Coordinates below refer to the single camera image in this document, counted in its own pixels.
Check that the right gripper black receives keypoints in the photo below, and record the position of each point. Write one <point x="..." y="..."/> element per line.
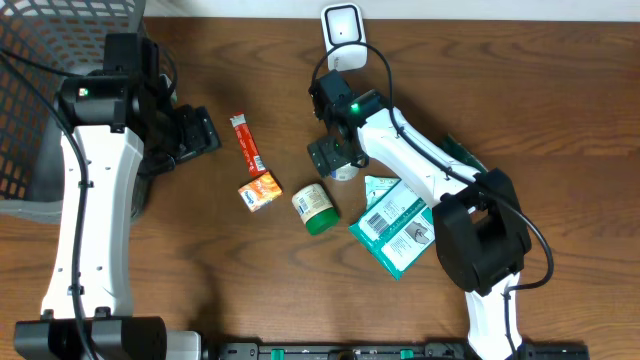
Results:
<point x="327" y="155"/>

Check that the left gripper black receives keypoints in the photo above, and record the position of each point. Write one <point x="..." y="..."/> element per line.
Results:
<point x="200" y="130"/>

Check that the white jar blue label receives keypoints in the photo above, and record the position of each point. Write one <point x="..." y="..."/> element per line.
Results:
<point x="344" y="173"/>

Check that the green lid jar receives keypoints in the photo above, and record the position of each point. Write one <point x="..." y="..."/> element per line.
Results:
<point x="315" y="209"/>

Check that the pale green wipes packet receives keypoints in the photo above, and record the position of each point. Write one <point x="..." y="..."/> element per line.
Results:
<point x="376" y="188"/>

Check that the red white small packet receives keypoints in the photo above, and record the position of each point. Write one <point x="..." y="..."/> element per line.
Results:
<point x="248" y="146"/>

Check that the orange small box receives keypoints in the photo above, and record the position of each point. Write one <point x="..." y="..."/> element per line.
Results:
<point x="260" y="191"/>

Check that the green white package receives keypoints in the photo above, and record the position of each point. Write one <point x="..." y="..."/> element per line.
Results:
<point x="399" y="227"/>

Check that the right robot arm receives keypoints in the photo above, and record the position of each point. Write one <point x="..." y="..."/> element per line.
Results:
<point x="484" y="242"/>

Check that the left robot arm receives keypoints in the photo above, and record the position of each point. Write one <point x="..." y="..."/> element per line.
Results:
<point x="119" y="125"/>

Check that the white barcode scanner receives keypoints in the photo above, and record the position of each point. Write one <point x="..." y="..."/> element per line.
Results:
<point x="343" y="23"/>

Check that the grey plastic mesh basket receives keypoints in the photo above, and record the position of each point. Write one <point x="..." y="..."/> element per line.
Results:
<point x="44" y="40"/>

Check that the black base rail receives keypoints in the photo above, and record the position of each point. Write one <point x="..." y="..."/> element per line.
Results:
<point x="432" y="350"/>

